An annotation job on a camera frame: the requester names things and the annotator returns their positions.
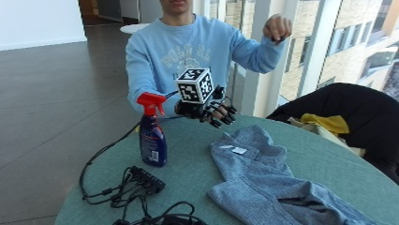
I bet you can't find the white marker cube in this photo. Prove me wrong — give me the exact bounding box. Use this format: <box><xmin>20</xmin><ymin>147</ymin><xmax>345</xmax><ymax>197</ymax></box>
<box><xmin>174</xmin><ymin>67</ymin><xmax>216</xmax><ymax>105</ymax></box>

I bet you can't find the blue spray bottle red trigger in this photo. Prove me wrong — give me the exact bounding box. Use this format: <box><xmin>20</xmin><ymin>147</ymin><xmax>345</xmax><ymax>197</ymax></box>
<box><xmin>136</xmin><ymin>92</ymin><xmax>170</xmax><ymax>168</ymax></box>

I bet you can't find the grey-blue knit garment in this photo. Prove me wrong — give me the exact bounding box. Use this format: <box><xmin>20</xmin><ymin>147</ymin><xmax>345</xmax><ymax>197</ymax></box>
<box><xmin>206</xmin><ymin>124</ymin><xmax>378</xmax><ymax>225</ymax></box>

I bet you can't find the the person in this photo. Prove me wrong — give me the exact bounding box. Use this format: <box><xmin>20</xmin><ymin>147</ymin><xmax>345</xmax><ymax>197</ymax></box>
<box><xmin>125</xmin><ymin>0</ymin><xmax>293</xmax><ymax>129</ymax></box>

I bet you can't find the yellow cloth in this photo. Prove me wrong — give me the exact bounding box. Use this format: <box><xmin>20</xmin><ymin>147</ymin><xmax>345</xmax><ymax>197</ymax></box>
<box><xmin>299</xmin><ymin>112</ymin><xmax>350</xmax><ymax>136</ymax></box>

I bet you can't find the cream cloth bag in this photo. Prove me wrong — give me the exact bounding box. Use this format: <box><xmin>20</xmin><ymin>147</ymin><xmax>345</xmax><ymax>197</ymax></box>
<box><xmin>287</xmin><ymin>116</ymin><xmax>369</xmax><ymax>158</ymax></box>

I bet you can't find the black hub box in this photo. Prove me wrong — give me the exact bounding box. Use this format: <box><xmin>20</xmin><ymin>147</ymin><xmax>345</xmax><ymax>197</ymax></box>
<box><xmin>128</xmin><ymin>165</ymin><xmax>168</xmax><ymax>194</ymax></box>

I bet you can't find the black bag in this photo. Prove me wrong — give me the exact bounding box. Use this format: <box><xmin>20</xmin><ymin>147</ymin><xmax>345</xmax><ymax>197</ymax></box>
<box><xmin>266</xmin><ymin>82</ymin><xmax>399</xmax><ymax>186</ymax></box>

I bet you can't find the white round table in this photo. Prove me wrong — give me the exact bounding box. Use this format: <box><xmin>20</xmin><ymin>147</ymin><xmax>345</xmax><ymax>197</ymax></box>
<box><xmin>119</xmin><ymin>22</ymin><xmax>150</xmax><ymax>35</ymax></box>

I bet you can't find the black power adapter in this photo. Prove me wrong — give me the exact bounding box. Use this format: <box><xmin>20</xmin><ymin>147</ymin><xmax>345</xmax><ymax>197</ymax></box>
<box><xmin>160</xmin><ymin>214</ymin><xmax>197</xmax><ymax>225</ymax></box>

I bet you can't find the white window frame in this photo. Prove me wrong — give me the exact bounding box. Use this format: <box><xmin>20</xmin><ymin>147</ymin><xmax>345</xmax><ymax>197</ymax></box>
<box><xmin>190</xmin><ymin>0</ymin><xmax>346</xmax><ymax>118</ymax></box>

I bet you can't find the long black glove cable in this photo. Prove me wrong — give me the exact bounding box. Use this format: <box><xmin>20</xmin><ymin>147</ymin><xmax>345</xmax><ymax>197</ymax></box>
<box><xmin>77</xmin><ymin>89</ymin><xmax>181</xmax><ymax>202</ymax></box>

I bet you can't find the bundle of black cables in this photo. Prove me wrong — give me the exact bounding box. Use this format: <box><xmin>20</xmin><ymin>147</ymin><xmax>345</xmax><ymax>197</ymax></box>
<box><xmin>81</xmin><ymin>167</ymin><xmax>210</xmax><ymax>225</ymax></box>

